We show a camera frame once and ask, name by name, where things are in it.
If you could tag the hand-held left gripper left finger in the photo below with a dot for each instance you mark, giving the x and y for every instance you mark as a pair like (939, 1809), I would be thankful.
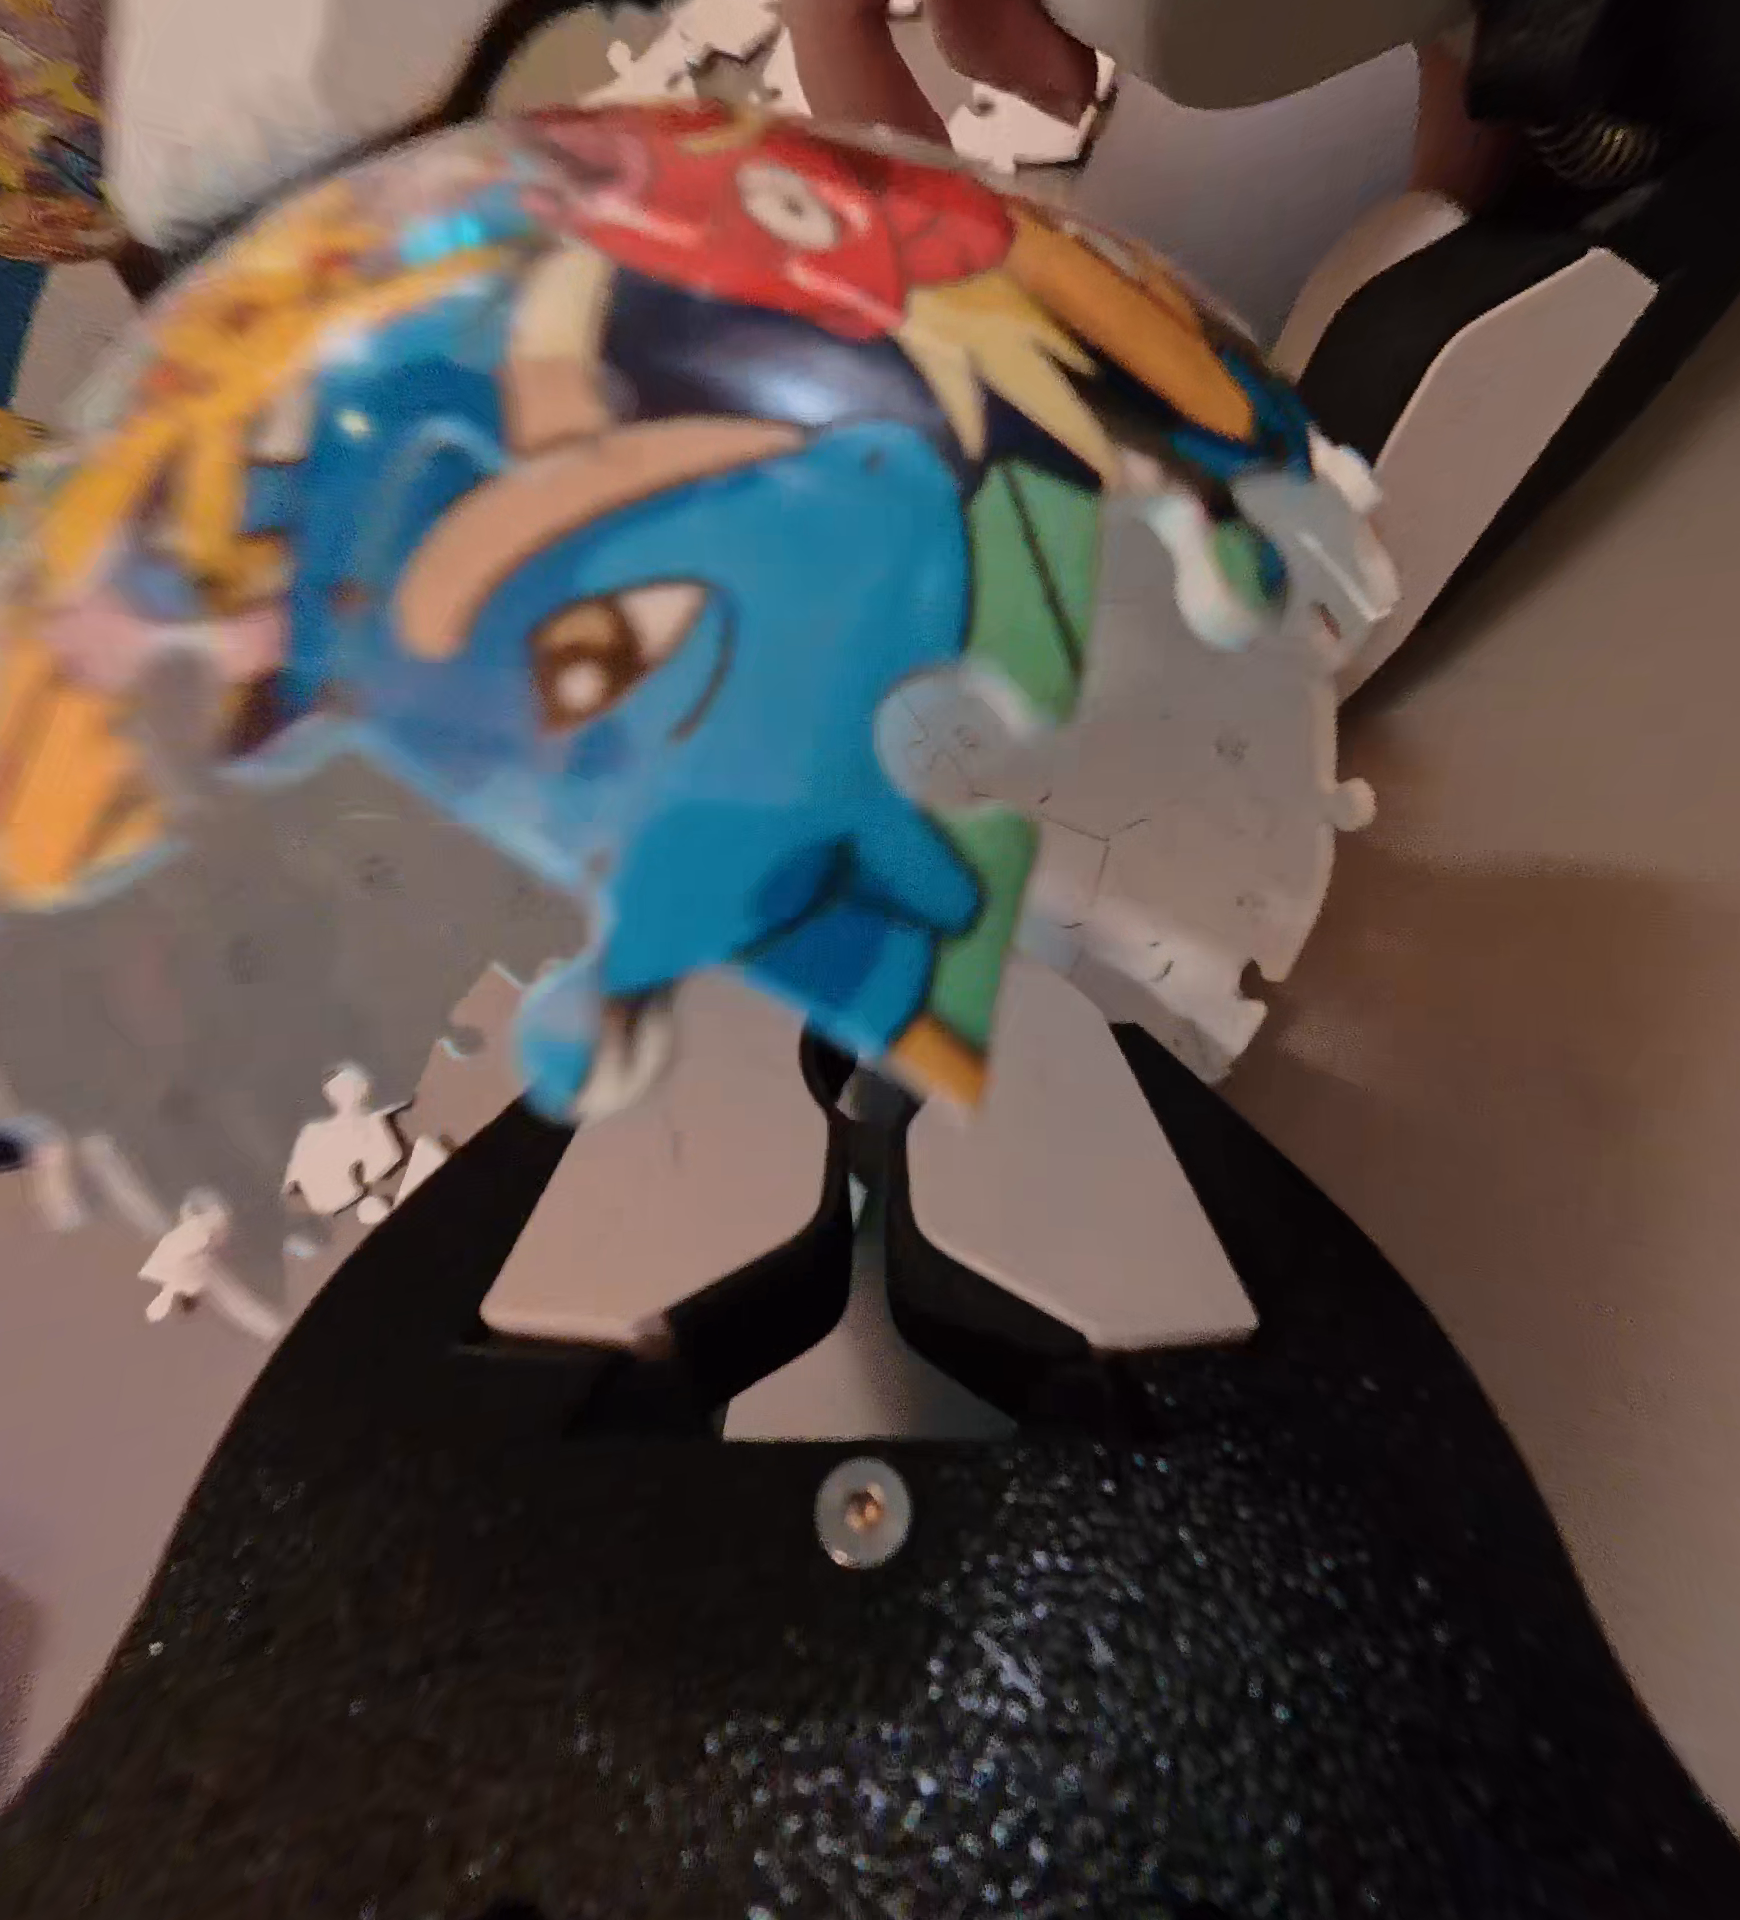
(616, 1231)

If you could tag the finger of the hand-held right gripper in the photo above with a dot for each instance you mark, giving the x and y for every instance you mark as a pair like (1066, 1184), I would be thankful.
(1373, 247)
(1515, 389)

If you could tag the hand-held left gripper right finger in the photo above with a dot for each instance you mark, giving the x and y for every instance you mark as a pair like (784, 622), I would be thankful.
(1081, 1202)

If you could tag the colourful puzzle ball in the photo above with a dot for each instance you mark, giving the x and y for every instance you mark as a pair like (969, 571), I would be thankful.
(660, 601)

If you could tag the scattered loose puzzle pieces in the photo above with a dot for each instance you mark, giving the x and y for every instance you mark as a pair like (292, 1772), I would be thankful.
(346, 1147)

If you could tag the person's right hand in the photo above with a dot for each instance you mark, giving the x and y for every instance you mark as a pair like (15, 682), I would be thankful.
(870, 61)

